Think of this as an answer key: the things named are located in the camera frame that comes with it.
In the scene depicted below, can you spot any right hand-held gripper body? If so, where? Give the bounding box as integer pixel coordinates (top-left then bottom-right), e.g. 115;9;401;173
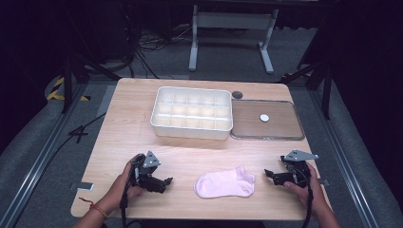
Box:
279;149;319;188

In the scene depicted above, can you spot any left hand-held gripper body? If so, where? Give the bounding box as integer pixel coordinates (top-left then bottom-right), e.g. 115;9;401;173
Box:
128;150;167;194

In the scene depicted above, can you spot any pink sock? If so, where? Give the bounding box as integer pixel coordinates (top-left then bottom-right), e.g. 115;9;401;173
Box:
193;165;257;200

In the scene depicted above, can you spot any white divided storage box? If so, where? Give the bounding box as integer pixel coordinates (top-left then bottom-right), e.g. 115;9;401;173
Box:
149;85;235;142

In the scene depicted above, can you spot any person's right hand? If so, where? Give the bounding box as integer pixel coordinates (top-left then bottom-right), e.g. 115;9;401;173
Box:
282;162;325;210

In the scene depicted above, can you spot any person's left hand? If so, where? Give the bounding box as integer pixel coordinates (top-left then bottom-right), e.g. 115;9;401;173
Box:
104;160;144;208

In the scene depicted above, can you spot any clear box lid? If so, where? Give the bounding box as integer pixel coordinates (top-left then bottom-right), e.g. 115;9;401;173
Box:
229;99;306;142

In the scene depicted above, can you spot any black metal stand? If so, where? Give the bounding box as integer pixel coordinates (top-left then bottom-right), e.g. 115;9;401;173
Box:
278;58;336;122
61;51;122;115

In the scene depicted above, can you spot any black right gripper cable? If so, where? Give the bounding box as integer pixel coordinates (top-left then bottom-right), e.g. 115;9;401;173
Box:
300;170;316;228

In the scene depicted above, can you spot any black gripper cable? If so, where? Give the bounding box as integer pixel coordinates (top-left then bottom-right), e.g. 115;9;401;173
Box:
300;170;316;228
119;170;143;228

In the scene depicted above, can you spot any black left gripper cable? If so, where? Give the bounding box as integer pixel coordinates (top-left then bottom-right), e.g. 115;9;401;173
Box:
119;170;143;228

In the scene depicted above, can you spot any aluminium floor rail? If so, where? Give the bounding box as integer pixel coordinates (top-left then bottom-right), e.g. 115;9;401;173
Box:
308;89;380;228
0;83;89;228

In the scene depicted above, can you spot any red string bracelet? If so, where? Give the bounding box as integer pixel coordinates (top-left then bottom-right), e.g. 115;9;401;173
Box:
78;197;109;220

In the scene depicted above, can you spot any black floor cable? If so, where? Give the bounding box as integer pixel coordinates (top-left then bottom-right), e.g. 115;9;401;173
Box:
44;111;107;162

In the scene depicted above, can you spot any bundle of floor cables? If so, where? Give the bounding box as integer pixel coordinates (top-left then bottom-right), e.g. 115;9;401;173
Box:
125;22;194;80

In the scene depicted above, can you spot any white metal desk frame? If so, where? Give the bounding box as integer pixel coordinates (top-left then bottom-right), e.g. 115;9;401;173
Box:
188;4;280;76

